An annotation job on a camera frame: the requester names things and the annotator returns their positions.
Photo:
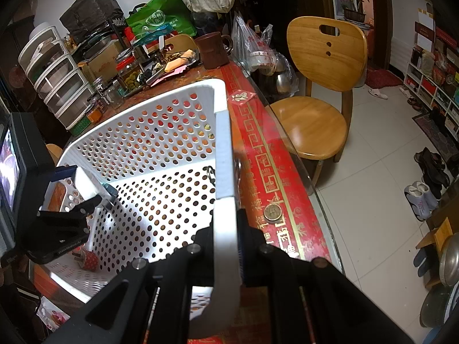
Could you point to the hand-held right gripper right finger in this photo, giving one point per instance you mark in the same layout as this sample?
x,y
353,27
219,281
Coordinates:
x,y
245,254

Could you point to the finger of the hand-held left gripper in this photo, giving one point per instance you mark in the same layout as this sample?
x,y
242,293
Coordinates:
x,y
110,193
64,173

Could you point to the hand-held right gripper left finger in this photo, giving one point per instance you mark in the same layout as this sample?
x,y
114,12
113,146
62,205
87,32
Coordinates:
x,y
168,263

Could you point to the large white square charger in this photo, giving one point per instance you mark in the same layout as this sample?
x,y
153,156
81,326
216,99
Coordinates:
x,y
84,182

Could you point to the red dotted charger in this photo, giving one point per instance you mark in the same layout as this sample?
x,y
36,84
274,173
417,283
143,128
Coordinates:
x,y
89,261

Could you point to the white perforated plastic basket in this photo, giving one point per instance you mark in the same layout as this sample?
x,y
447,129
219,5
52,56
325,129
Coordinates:
x,y
224,150

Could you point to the bronze coin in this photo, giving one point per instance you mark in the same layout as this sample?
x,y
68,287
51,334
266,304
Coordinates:
x,y
273,213

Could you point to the green mesh basket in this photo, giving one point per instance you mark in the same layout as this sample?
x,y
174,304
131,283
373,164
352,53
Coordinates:
x,y
79,126

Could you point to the orange jar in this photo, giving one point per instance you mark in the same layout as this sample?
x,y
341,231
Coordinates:
x,y
96,111

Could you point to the red printed tablecloth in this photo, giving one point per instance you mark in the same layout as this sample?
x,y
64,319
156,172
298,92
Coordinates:
x,y
265,165

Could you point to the small glass jar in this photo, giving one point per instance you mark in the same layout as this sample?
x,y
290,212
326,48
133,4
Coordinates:
x,y
99,86
114,95

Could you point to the clear stacked drawer unit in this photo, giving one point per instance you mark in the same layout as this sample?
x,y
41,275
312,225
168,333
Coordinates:
x,y
53,79

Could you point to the cardboard box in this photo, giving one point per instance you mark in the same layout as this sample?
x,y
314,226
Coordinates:
x,y
102,62

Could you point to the glass jar of olives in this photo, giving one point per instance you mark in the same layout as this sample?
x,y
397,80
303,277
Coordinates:
x,y
129,75

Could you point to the metal tray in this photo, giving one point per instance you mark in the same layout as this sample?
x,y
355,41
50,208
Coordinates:
x,y
157,79

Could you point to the pink packet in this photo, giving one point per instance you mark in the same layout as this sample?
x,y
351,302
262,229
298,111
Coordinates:
x,y
168,75

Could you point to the wooden chair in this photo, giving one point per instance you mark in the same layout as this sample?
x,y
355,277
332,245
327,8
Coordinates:
x,y
308,125
183,43

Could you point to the orange packet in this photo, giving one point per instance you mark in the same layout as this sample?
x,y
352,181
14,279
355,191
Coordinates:
x,y
177,65

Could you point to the red diamond paper sticker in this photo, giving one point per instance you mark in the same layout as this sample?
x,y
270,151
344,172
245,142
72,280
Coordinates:
x,y
242,98

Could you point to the dark brown quilted bag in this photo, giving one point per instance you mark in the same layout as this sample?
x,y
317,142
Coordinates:
x,y
91,14

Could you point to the brown mug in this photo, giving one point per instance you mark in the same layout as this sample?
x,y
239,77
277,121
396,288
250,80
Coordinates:
x,y
211,52

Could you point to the light blue slippers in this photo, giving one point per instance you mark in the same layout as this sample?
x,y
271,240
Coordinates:
x,y
419,200

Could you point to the green shopping bag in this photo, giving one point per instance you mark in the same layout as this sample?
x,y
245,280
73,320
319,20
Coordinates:
x,y
161,18

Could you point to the wooden stool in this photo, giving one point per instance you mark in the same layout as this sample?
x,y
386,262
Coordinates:
x,y
435,236

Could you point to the metal pan lid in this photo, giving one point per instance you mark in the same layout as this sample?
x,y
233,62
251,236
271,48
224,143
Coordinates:
x,y
450,261

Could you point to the clear plastic bag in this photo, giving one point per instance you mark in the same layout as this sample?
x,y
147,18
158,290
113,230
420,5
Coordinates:
x,y
251,43

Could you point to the dark shoes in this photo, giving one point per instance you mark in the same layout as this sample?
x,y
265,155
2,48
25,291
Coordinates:
x,y
432,166

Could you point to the white slippers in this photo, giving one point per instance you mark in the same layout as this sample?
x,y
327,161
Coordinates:
x,y
378,94

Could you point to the patterned rug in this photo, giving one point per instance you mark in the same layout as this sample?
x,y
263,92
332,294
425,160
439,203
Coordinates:
x,y
432,130

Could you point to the red doormat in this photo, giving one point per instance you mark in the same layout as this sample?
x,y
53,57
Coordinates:
x,y
383,77

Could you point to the white shelf unit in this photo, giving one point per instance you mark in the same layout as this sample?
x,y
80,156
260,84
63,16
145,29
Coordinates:
x,y
430,79

